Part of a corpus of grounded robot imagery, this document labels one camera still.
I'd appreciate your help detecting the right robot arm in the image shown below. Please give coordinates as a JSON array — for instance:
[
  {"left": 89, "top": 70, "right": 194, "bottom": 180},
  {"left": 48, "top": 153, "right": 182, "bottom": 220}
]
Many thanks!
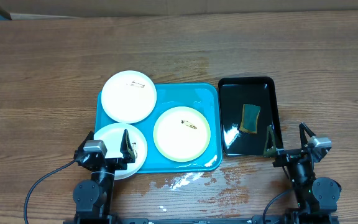
[{"left": 261, "top": 123, "right": 342, "bottom": 223}]

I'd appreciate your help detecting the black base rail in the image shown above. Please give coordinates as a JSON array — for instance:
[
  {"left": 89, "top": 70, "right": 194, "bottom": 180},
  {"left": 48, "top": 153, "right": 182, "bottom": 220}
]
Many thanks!
[{"left": 62, "top": 215, "right": 340, "bottom": 224}]

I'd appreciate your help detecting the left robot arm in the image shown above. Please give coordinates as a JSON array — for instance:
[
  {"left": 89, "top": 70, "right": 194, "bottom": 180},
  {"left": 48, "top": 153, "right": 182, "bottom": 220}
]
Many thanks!
[{"left": 73, "top": 130, "right": 135, "bottom": 224}]

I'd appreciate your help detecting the teal plastic tray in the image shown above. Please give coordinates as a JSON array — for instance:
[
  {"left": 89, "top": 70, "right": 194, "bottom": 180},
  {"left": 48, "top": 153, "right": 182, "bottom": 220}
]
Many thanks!
[{"left": 94, "top": 83, "right": 223, "bottom": 174}]

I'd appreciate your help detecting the yellow-green rimmed plate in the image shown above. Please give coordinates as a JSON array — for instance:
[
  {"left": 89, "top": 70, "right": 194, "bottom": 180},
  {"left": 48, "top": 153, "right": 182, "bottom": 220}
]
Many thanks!
[{"left": 153, "top": 106, "right": 211, "bottom": 162}]

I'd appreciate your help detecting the green yellow sponge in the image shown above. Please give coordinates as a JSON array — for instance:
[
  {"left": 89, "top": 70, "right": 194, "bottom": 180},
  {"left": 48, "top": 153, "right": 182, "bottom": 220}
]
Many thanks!
[{"left": 239, "top": 104, "right": 260, "bottom": 134}]

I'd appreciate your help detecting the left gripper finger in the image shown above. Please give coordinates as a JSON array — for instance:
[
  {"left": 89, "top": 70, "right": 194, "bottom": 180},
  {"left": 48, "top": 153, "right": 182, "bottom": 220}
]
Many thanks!
[
  {"left": 81, "top": 131, "right": 94, "bottom": 148},
  {"left": 120, "top": 129, "right": 135, "bottom": 159}
]

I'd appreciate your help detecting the black rectangular tray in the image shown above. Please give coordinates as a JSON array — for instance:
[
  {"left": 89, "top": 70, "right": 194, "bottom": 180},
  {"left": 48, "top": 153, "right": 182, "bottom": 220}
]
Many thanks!
[{"left": 218, "top": 77, "right": 283, "bottom": 156}]

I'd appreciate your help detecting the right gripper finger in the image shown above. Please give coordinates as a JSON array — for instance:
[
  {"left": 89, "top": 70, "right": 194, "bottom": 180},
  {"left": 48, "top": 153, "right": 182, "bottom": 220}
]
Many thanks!
[
  {"left": 299, "top": 123, "right": 315, "bottom": 146},
  {"left": 263, "top": 125, "right": 277, "bottom": 157}
]

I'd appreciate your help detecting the white plate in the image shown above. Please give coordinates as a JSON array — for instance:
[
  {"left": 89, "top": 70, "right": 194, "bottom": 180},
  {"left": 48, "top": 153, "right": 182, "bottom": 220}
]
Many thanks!
[
  {"left": 101, "top": 70, "right": 157, "bottom": 124},
  {"left": 94, "top": 123, "right": 148, "bottom": 180}
]

